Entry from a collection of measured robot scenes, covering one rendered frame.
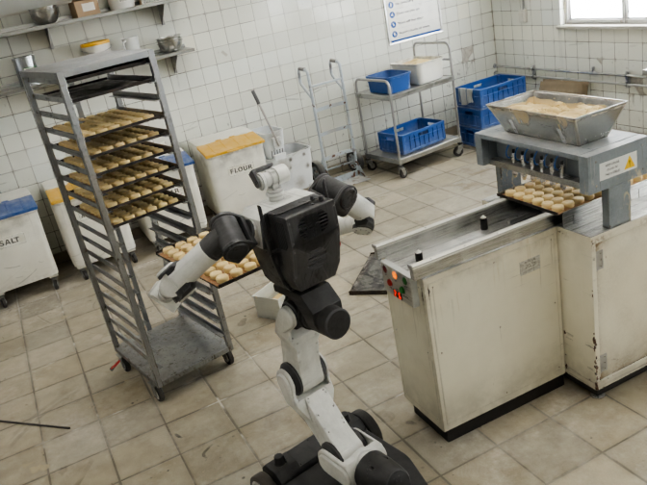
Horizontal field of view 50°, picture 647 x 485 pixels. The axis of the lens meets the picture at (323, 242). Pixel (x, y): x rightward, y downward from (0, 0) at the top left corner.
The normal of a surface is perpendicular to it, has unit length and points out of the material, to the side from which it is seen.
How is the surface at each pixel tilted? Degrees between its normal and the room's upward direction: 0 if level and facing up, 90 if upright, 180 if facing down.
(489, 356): 90
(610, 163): 90
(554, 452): 0
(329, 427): 48
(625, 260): 90
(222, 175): 91
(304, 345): 100
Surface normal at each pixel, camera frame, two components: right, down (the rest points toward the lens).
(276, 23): 0.44, 0.26
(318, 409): 0.32, -0.46
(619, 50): -0.88, 0.32
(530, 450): -0.18, -0.91
